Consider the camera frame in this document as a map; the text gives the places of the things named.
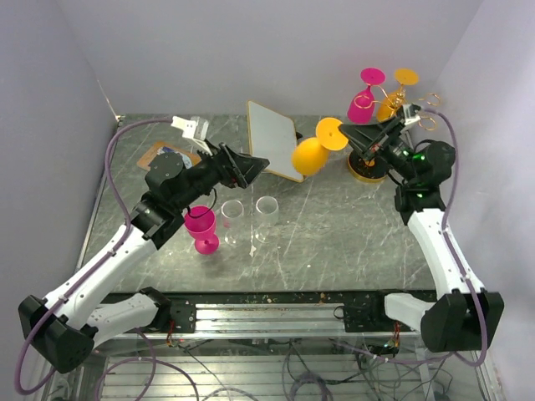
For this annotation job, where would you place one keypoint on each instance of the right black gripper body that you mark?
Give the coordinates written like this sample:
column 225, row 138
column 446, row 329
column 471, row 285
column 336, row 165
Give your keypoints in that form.
column 394, row 151

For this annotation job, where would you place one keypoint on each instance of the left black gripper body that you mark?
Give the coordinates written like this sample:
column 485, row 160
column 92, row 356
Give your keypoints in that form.
column 216, row 170

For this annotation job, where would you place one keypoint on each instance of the pink wine glass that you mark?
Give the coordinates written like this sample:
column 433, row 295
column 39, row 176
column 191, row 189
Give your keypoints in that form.
column 362, row 107
column 201, row 224

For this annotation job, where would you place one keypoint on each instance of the orange wine glass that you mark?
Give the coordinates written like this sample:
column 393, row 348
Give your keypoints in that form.
column 395, row 99
column 327, row 139

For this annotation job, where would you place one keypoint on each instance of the clear wine glass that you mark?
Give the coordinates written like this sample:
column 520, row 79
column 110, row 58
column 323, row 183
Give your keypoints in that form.
column 266, row 212
column 232, row 213

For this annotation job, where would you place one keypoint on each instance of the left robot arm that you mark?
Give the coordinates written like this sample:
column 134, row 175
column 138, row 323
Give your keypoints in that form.
column 68, row 323

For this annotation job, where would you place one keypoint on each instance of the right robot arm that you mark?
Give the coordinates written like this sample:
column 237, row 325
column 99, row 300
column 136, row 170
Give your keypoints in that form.
column 465, row 315

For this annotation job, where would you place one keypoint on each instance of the gold wine glass rack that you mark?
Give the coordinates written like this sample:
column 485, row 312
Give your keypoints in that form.
column 374, row 170

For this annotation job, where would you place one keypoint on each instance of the white board yellow rim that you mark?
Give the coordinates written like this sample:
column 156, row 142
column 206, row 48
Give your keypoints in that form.
column 272, row 136

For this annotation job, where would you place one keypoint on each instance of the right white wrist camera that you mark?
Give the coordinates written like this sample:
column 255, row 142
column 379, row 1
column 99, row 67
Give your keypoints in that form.
column 409, row 115

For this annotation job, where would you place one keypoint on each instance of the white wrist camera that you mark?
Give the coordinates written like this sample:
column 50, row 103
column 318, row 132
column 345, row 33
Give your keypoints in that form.
column 194, row 131
column 409, row 115

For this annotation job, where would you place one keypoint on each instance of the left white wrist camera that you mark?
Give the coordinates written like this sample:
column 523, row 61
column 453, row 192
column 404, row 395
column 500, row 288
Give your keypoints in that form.
column 194, row 131

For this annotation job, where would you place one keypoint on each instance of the aluminium mounting rail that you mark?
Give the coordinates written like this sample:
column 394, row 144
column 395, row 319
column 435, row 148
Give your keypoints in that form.
column 187, row 320

